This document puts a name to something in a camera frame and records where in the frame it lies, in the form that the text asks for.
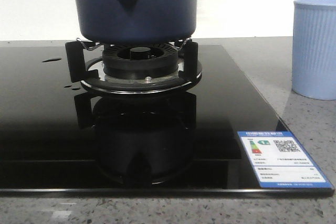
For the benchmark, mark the black gas burner head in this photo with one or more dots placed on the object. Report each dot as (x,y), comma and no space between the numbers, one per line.
(140,61)

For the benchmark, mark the light blue ribbed cup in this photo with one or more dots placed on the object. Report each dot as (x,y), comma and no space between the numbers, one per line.
(313,49)

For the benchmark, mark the black pot support grate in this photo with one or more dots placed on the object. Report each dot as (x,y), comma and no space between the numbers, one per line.
(92,76)

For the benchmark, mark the blue white energy label sticker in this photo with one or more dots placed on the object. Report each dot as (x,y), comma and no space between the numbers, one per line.
(280,161)

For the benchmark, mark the dark blue cooking pot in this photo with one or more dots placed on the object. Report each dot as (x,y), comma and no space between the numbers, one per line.
(136,21)

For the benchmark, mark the black glass gas cooktop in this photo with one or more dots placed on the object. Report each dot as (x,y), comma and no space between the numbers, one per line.
(58,139)

